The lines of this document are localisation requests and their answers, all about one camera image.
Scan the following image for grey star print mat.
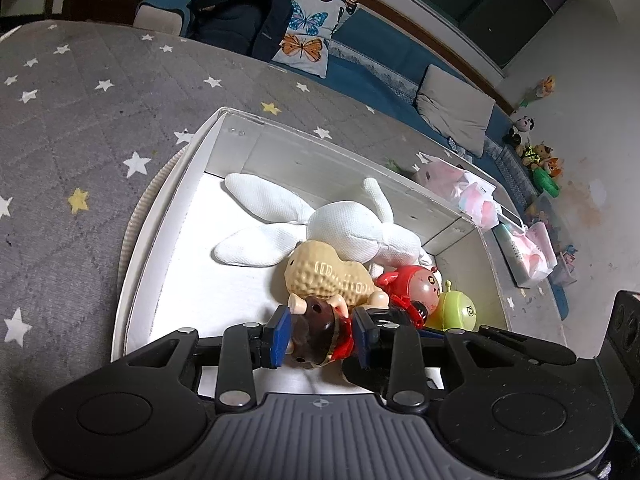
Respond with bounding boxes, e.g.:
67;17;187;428
0;20;566;480

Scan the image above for small doll toys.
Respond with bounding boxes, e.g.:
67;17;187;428
522;144;565;176

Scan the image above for panda plush toy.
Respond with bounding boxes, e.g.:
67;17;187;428
507;115;537;146

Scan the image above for brown haired figure toy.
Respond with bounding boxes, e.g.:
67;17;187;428
287;294;391;367

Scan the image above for clear plastic storage box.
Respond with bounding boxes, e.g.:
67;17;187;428
530;195;581;286

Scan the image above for red round toy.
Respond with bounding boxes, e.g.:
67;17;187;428
375;265;443;332

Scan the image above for dark blue backpack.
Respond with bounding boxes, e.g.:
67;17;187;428
186;0;295;61

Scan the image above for green round toy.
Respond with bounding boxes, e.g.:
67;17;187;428
425;280;481;332

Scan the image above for green plush toy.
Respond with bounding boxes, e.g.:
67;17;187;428
532;165;562;196

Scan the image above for grey pillow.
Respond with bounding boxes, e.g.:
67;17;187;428
416;64;497;145

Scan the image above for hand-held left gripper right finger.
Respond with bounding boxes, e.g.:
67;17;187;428
350;307;578;409

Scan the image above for tan peanut toy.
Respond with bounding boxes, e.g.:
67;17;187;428
284;240;383;311

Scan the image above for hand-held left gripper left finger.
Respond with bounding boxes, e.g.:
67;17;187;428
112;305;293;409

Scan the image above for white cardboard box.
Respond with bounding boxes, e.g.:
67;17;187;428
111;106;516;396

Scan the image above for white plush rabbit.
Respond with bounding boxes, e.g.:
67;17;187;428
212;172;431;268

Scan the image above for yellow and green cartoon figure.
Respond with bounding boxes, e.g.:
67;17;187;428
517;75;558;108

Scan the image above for pink tissue pack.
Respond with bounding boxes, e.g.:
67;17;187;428
412;157;501;231
492;220;558;288

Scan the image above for butterfly print pillow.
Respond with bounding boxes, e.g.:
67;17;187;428
235;0;360;80

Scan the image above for green framed window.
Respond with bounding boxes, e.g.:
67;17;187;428
400;0;573;68

